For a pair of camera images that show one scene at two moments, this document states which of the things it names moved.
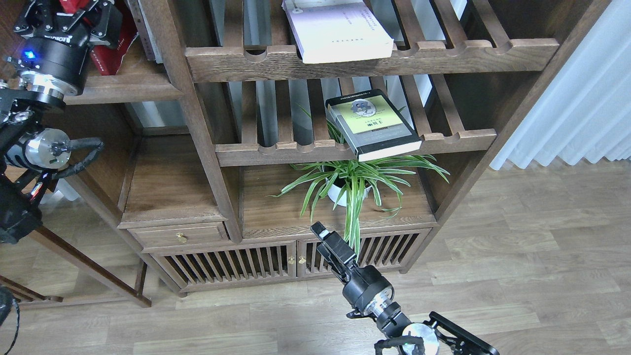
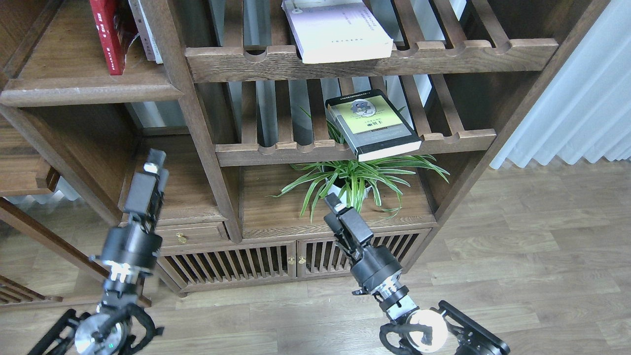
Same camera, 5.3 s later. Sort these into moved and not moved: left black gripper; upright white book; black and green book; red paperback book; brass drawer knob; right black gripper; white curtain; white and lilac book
Moved: left black gripper; right black gripper; red paperback book
Not moved: black and green book; white curtain; upright white book; brass drawer knob; white and lilac book
